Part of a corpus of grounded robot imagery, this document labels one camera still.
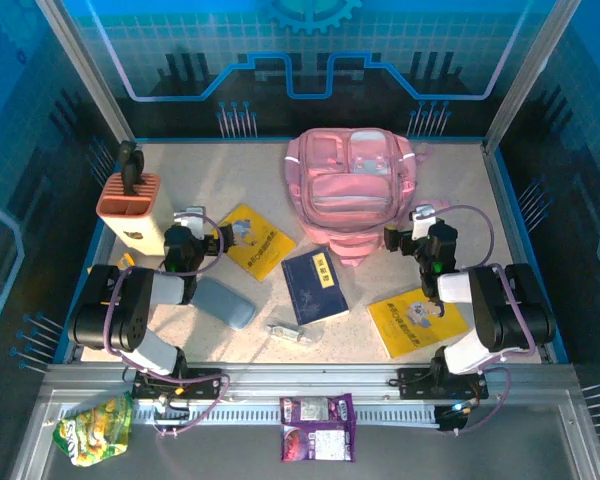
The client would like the yellow cartoon book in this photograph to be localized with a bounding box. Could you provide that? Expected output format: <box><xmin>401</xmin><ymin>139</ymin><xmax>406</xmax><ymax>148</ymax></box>
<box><xmin>367</xmin><ymin>298</ymin><xmax>470</xmax><ymax>360</ymax></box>
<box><xmin>213</xmin><ymin>203</ymin><xmax>298</xmax><ymax>283</ymax></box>

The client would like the pink backpack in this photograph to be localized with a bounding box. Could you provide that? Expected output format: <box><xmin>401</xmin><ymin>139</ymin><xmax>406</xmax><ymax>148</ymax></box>
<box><xmin>283</xmin><ymin>127</ymin><xmax>451</xmax><ymax>268</ymax></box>

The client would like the grey-blue pencil case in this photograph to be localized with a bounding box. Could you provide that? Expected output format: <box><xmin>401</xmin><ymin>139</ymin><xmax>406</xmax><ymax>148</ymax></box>
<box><xmin>189</xmin><ymin>276</ymin><xmax>258</xmax><ymax>332</ymax></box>

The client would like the dark blue book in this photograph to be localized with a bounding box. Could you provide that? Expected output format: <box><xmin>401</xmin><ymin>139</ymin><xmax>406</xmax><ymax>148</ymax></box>
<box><xmin>280</xmin><ymin>246</ymin><xmax>350</xmax><ymax>326</ymax></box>

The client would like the clear plastic supplies bag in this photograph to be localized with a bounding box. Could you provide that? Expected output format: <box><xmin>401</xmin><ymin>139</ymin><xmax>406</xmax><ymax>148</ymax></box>
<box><xmin>265</xmin><ymin>317</ymin><xmax>326</xmax><ymax>346</ymax></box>

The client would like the cream knife block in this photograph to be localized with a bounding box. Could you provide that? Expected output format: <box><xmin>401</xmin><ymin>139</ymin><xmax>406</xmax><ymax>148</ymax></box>
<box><xmin>95</xmin><ymin>172</ymin><xmax>176</xmax><ymax>257</ymax></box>

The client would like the yellow snack bag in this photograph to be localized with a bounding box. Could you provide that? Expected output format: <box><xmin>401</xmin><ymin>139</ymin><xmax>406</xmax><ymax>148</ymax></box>
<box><xmin>87</xmin><ymin>253</ymin><xmax>135</xmax><ymax>275</ymax></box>

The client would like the aluminium front beam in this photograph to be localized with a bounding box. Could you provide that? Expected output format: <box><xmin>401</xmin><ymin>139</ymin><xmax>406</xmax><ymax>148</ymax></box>
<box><xmin>42</xmin><ymin>363</ymin><xmax>579</xmax><ymax>394</ymax></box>

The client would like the purple snack packet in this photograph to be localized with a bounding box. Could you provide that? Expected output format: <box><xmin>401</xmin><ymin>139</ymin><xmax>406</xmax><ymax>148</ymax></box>
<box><xmin>278</xmin><ymin>393</ymin><xmax>356</xmax><ymax>464</ymax></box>

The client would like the green snack bag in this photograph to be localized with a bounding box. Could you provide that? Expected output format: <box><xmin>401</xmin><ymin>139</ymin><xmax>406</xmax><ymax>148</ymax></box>
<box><xmin>52</xmin><ymin>392</ymin><xmax>134</xmax><ymax>468</ymax></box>

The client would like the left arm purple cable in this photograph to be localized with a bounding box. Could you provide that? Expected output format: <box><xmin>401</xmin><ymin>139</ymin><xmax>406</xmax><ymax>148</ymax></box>
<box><xmin>102</xmin><ymin>214</ymin><xmax>231</xmax><ymax>441</ymax></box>

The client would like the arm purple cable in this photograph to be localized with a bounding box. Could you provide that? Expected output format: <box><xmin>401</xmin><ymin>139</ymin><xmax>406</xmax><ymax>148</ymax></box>
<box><xmin>102</xmin><ymin>214</ymin><xmax>231</xmax><ymax>441</ymax></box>
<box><xmin>437</xmin><ymin>204</ymin><xmax>539</xmax><ymax>436</ymax></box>

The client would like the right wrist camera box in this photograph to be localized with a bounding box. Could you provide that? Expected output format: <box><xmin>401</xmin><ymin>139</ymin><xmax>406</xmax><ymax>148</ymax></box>
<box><xmin>410</xmin><ymin>204</ymin><xmax>439</xmax><ymax>240</ymax></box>

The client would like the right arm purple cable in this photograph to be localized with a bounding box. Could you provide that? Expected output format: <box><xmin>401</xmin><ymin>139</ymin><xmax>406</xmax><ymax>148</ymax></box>
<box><xmin>437</xmin><ymin>204</ymin><xmax>539</xmax><ymax>436</ymax></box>

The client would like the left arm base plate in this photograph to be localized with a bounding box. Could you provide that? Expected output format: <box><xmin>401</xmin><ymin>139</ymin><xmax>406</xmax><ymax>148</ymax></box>
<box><xmin>131</xmin><ymin>367</ymin><xmax>225</xmax><ymax>400</ymax></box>

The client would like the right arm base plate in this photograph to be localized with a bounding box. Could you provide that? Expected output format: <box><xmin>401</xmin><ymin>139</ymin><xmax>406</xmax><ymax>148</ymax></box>
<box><xmin>396</xmin><ymin>367</ymin><xmax>489</xmax><ymax>400</ymax></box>

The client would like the slotted cable tray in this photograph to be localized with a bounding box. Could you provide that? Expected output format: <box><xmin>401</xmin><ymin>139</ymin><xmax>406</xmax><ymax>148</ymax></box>
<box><xmin>129</xmin><ymin>402</ymin><xmax>441</xmax><ymax>427</ymax></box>

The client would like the aluminium frame post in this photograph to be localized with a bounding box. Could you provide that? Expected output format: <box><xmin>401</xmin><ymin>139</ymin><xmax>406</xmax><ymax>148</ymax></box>
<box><xmin>483</xmin><ymin>0</ymin><xmax>584</xmax><ymax>151</ymax></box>
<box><xmin>34</xmin><ymin>0</ymin><xmax>136</xmax><ymax>146</ymax></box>

